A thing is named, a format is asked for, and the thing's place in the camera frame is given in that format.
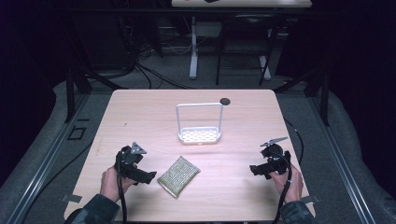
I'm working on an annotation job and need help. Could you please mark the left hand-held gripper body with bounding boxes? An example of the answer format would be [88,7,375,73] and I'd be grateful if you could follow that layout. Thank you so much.
[114,142,148,181]

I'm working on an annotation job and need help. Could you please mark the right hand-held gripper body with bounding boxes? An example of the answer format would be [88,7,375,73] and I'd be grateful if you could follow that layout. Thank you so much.
[259,136,292,175]

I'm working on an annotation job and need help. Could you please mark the green scouring sponge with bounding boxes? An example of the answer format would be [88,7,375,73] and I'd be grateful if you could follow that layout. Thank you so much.
[156,155,202,200]

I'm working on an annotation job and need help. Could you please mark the white sponge holder rack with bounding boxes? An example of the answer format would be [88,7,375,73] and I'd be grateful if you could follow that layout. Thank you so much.
[175,102,224,147]

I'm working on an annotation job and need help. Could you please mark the person's right hand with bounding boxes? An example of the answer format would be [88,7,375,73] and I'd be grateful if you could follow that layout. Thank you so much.
[268,163,304,205]

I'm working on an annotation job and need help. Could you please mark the person's left hand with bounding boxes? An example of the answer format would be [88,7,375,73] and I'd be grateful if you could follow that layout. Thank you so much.
[99,165,136,203]

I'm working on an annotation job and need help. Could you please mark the grey tape strip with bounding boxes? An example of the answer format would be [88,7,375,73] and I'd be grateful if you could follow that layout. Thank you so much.
[60,193,83,203]
[302,194,321,205]

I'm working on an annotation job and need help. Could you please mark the black chair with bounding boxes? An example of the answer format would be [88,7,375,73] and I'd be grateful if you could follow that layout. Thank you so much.
[215,12,279,87]

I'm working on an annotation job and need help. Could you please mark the white desk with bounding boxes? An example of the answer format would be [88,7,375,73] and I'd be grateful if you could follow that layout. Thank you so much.
[170,0,313,80]

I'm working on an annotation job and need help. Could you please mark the right hand-held gripper cable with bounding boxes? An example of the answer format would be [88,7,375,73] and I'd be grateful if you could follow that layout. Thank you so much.
[272,153,294,224]

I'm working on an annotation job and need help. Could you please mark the hand-held gripper cable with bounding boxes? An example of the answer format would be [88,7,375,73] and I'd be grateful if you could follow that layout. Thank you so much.
[115,155,128,224]
[272,153,294,224]

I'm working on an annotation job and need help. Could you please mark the left hand-held gripper cable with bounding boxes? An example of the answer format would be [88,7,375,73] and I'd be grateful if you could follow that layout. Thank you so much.
[115,155,128,224]

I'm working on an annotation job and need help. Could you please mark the black cable beside table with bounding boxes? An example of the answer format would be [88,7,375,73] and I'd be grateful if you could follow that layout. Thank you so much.
[283,119,304,166]

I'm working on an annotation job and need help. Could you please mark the metal floor rail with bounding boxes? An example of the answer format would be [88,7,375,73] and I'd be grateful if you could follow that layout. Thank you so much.
[5,92,92,224]
[307,96,377,224]

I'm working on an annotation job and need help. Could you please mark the black frame strut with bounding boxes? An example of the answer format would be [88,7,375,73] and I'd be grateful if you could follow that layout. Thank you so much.
[64,66,129,124]
[273,66,331,127]

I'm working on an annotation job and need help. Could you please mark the black floor cables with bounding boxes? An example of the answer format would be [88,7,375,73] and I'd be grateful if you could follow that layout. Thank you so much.
[118,18,195,91]

